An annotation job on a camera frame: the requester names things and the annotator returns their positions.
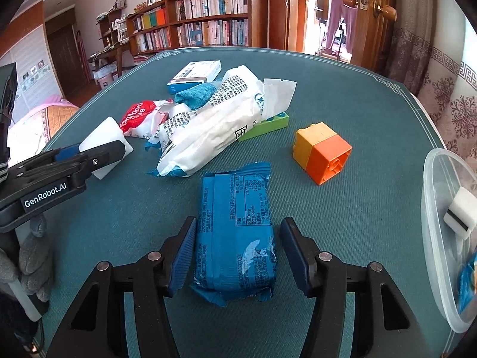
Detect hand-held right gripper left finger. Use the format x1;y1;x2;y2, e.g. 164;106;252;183
47;216;197;358

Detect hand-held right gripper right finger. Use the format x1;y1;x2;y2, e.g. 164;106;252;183
279;217;433;358

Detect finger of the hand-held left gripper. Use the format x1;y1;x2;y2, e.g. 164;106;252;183
48;140;126;189
8;143;81;177

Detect white sponge black stripe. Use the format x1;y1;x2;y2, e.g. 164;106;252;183
442;186;477;240
79;116;134;180

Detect red and white packet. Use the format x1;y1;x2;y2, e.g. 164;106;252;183
119;99;176;140

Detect blue snack packet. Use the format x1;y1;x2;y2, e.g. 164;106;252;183
190;161;277;308
457;251;477;316

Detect yellow and orange toy block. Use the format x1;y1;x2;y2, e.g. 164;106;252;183
292;122;353;186

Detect clear plastic packet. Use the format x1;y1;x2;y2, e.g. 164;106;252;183
144;65;298;179

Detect teal cloth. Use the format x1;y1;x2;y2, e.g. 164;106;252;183
174;81;219;106

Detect clear plastic bowl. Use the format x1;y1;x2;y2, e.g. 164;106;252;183
421;148;477;334

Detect person's left hand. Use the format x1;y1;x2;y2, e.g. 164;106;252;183
0;212;55;303

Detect pink bedding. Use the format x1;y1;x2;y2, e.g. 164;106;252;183
7;95;80;157

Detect dark wooden door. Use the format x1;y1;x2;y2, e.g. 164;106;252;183
46;24;91;98

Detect blue and white box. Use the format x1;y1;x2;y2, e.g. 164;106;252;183
166;60;222;95

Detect small wooden shelf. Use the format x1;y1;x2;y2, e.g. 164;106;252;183
96;7;131;51

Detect green toy block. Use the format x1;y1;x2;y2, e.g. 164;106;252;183
238;111;290;143

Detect rows of books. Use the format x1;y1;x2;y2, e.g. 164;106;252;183
132;0;250;55

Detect wooden bookshelf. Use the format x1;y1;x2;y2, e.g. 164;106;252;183
126;0;270;59

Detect patterned curtain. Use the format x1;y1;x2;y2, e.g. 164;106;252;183
384;0;477;165

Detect hanging purple pants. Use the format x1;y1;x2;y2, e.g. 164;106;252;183
321;0;359;55

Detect wooden door frame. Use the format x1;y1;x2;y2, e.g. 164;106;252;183
268;0;305;52

